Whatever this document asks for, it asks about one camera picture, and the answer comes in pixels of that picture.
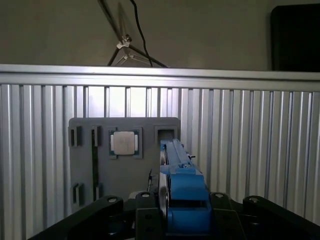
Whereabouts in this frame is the thin metal tripod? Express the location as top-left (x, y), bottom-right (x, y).
top-left (97, 0), bottom-right (168, 68)

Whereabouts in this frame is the black floor cable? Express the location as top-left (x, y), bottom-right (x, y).
top-left (129, 0), bottom-right (155, 68)

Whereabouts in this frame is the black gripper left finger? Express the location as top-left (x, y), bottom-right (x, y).
top-left (24, 191), bottom-right (163, 240)

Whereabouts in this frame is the black stand base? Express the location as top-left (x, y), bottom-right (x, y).
top-left (271, 4), bottom-right (320, 72)

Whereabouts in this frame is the silver CPU chip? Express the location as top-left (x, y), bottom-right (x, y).
top-left (108, 129), bottom-right (141, 158)

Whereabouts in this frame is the grey plastic parts rack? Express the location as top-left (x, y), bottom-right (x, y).
top-left (67, 116), bottom-right (181, 216)

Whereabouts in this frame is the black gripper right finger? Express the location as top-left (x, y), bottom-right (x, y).
top-left (209, 191), bottom-right (320, 240)

